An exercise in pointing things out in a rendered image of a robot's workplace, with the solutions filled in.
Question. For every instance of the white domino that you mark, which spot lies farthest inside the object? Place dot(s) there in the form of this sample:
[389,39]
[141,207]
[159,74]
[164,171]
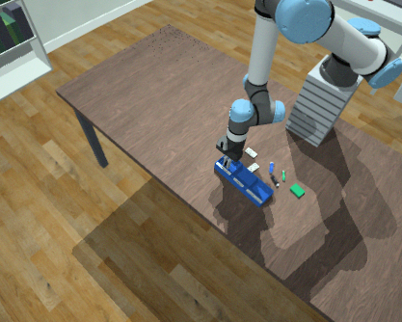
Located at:
[251,153]
[253,167]

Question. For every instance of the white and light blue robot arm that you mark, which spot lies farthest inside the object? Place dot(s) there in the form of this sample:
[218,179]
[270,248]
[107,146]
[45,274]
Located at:
[303,21]

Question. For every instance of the blue three-compartment bin rack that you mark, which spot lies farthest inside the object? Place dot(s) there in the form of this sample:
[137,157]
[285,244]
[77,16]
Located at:
[245,181]

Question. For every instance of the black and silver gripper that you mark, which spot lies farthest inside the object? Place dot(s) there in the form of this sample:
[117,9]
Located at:
[231,146]

